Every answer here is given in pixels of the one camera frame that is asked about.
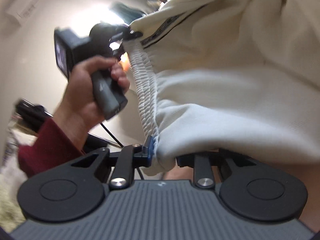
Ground white sweatpants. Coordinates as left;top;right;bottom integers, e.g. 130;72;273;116
124;0;319;176

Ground red sleeve left forearm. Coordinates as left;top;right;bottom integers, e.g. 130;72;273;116
17;118;84;178

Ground person's left hand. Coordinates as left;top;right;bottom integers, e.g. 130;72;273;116
53;56;130;150

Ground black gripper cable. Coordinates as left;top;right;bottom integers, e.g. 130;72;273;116
100;121;144;181

